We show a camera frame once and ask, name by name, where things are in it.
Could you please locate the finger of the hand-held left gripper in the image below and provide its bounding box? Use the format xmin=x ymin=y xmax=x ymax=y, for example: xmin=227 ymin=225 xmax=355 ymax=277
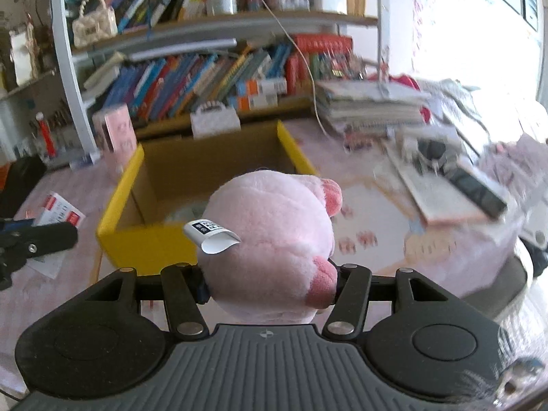
xmin=0 ymin=217 xmax=38 ymax=234
xmin=0 ymin=222 xmax=79 ymax=266

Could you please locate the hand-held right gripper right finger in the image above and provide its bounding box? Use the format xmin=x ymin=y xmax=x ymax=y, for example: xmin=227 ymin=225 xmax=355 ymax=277
xmin=323 ymin=264 xmax=450 ymax=338

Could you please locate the orange white carton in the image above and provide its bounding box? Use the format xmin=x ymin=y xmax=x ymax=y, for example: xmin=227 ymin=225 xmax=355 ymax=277
xmin=235 ymin=78 xmax=287 ymax=96
xmin=229 ymin=93 xmax=279 ymax=112

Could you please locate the row of blue red books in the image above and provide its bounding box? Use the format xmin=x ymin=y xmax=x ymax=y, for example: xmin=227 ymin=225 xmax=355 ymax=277
xmin=103 ymin=49 xmax=296 ymax=121

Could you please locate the pink humidifier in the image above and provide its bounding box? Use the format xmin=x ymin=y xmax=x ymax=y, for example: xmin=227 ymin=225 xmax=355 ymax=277
xmin=92 ymin=103 xmax=138 ymax=172

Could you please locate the black remote control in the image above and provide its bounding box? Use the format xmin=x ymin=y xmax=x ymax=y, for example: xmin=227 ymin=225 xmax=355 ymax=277
xmin=447 ymin=165 xmax=508 ymax=219

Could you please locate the stack of paper booklets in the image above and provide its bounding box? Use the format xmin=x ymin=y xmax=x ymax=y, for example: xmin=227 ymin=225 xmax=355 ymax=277
xmin=314 ymin=79 xmax=433 ymax=138

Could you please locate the white hanging cable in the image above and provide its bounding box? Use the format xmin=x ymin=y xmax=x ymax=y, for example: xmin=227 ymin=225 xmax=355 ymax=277
xmin=252 ymin=0 xmax=332 ymax=138

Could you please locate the wooden bookshelf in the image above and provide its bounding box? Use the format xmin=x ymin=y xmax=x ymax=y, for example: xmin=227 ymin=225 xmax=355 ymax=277
xmin=49 ymin=0 xmax=382 ymax=142

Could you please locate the red marker bottle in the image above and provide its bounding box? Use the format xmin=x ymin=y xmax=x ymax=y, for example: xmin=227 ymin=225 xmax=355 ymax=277
xmin=36 ymin=112 xmax=56 ymax=159

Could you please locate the large open notebook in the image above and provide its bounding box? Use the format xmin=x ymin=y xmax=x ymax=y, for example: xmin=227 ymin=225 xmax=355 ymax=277
xmin=383 ymin=137 xmax=491 ymax=227

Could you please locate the red white leaflet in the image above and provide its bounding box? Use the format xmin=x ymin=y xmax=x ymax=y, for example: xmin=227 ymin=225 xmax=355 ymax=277
xmin=32 ymin=192 xmax=86 ymax=278

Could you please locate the cream quilted pearl-handle handbag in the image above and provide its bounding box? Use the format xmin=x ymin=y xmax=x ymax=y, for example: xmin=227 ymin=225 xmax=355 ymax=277
xmin=72 ymin=0 xmax=118 ymax=49

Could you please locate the black case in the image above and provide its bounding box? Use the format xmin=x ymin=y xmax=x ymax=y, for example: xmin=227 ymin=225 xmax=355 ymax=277
xmin=0 ymin=156 xmax=48 ymax=219

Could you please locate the yellow-rimmed cardboard box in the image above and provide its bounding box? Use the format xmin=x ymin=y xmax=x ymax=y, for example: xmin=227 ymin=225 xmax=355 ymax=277
xmin=96 ymin=120 xmax=320 ymax=272

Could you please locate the red boxed book set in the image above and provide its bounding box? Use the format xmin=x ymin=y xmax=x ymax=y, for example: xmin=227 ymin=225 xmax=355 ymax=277
xmin=286 ymin=34 xmax=356 ymax=84

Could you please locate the pink plush pig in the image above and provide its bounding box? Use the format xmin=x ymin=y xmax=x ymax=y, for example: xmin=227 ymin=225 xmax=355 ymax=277
xmin=183 ymin=171 xmax=343 ymax=325

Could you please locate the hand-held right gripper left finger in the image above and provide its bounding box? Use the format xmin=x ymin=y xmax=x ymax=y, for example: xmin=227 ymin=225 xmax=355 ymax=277
xmin=92 ymin=264 xmax=210 ymax=338

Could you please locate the white quilted handbag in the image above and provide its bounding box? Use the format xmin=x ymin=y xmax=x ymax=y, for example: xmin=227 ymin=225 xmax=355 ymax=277
xmin=190 ymin=102 xmax=241 ymax=138

